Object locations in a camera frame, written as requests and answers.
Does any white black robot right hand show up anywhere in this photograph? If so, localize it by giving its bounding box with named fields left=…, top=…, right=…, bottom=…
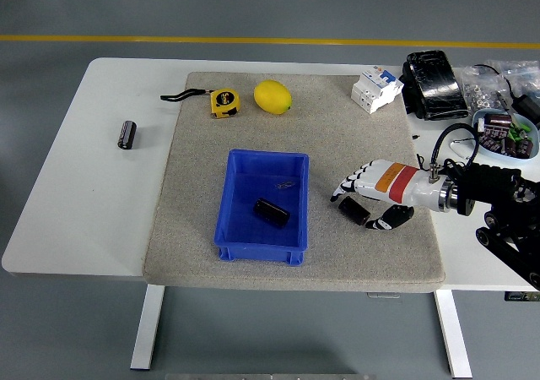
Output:
left=330, top=159, right=444, bottom=232

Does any blue plastic box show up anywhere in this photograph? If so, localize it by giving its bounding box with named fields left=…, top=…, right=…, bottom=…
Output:
left=213, top=148, right=310, bottom=267

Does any grey-brown felt mat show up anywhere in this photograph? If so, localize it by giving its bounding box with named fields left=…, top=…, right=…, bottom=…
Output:
left=142, top=71, right=446, bottom=295

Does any white blue circuit breaker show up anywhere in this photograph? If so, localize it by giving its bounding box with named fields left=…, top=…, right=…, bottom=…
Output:
left=350, top=68, right=405, bottom=115

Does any black foot pedal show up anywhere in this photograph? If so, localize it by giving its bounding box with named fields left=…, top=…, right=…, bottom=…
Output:
left=398, top=49, right=471, bottom=122

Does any light blue bowl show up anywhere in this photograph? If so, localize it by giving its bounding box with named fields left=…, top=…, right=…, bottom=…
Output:
left=471, top=108, right=540, bottom=160

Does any yellow lemon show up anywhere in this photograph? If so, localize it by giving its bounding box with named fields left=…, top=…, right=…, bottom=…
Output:
left=253, top=79, right=293, bottom=115

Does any white table leg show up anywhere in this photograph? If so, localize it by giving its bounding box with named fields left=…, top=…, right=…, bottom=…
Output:
left=434, top=289, right=473, bottom=379
left=129, top=286, right=165, bottom=372

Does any clear plastic bag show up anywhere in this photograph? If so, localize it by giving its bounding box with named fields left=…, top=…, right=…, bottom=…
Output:
left=484, top=59, right=540, bottom=99

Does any black table control panel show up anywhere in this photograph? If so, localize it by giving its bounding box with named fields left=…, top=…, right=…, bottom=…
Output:
left=504, top=290, right=540, bottom=302

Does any yellow tape measure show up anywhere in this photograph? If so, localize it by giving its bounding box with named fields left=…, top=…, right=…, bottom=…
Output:
left=159, top=87, right=242, bottom=120

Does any thin adapter cable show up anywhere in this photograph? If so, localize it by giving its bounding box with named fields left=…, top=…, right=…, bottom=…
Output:
left=412, top=133, right=478, bottom=174

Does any black charger with cord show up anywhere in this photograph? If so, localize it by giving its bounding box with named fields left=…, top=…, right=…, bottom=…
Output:
left=472, top=63, right=540, bottom=124

